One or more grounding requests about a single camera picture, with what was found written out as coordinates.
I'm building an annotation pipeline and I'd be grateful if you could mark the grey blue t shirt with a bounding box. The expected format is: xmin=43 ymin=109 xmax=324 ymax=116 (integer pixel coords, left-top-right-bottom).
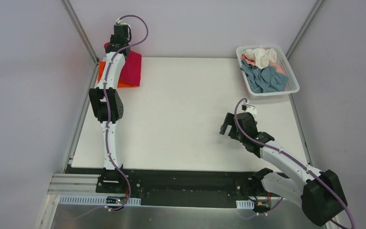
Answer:
xmin=240 ymin=60 xmax=289 ymax=94

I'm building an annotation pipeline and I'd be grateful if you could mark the left white cable duct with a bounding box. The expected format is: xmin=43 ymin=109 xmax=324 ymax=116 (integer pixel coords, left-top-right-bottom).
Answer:
xmin=59 ymin=195 xmax=141 ymax=207

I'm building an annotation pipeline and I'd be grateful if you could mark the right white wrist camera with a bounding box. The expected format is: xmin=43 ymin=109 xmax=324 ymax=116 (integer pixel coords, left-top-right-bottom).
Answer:
xmin=241 ymin=101 xmax=257 ymax=117

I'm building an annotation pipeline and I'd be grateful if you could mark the cream white t shirt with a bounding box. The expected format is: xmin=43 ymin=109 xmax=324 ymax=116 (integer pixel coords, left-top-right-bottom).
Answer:
xmin=241 ymin=47 xmax=277 ymax=69

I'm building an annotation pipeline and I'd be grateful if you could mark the right aluminium frame rail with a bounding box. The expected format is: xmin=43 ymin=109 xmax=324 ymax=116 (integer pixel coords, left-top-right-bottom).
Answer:
xmin=285 ymin=0 xmax=326 ymax=60

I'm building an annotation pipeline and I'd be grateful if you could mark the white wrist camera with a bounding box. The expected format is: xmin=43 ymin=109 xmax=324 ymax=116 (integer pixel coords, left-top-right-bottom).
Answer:
xmin=116 ymin=18 xmax=130 ymax=27
xmin=241 ymin=101 xmax=257 ymax=117

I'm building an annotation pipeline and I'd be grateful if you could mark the white cable duct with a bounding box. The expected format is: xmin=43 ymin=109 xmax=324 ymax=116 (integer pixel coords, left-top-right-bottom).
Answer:
xmin=59 ymin=195 xmax=141 ymax=207
xmin=236 ymin=200 xmax=254 ymax=210

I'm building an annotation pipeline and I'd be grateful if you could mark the folded orange t shirt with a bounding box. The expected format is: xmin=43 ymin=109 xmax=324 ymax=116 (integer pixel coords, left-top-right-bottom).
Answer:
xmin=97 ymin=61 xmax=138 ymax=88

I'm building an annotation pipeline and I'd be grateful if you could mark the light pink t shirt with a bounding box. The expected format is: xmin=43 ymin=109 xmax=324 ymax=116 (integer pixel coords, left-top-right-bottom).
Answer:
xmin=240 ymin=53 xmax=284 ymax=74

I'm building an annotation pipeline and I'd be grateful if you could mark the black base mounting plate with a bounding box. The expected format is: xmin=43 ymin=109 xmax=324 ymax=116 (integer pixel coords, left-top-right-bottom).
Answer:
xmin=65 ymin=166 xmax=270 ymax=208

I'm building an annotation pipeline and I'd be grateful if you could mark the right white cable duct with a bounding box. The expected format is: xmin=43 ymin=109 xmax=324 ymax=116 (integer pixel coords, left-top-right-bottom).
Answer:
xmin=236 ymin=200 xmax=254 ymax=210

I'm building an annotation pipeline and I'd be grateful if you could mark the aluminium frame rail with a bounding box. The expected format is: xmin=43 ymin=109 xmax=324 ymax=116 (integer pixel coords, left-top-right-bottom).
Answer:
xmin=61 ymin=0 xmax=98 ymax=173
xmin=285 ymin=0 xmax=326 ymax=60

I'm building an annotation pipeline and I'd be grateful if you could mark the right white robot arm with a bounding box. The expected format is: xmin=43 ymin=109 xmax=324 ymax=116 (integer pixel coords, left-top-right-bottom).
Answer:
xmin=220 ymin=112 xmax=348 ymax=226

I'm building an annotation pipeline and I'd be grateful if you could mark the left aluminium frame rail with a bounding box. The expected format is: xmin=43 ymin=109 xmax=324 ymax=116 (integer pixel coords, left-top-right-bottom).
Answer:
xmin=61 ymin=0 xmax=98 ymax=173

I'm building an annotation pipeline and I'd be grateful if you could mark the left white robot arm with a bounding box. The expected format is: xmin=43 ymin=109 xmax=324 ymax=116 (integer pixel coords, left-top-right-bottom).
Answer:
xmin=89 ymin=23 xmax=131 ymax=193

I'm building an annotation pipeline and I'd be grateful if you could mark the crimson red t shirt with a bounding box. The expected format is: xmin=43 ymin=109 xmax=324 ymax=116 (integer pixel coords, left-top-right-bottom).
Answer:
xmin=119 ymin=51 xmax=142 ymax=86

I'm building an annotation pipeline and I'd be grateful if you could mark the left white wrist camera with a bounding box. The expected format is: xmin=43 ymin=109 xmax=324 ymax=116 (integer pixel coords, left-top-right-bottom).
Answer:
xmin=116 ymin=18 xmax=130 ymax=27

